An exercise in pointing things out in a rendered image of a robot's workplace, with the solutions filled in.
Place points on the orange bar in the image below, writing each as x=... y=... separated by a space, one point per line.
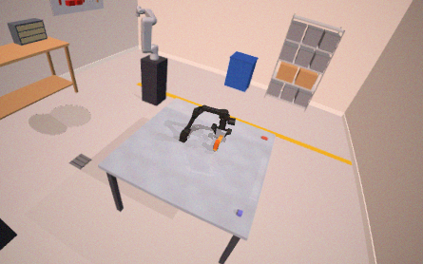
x=217 y=143

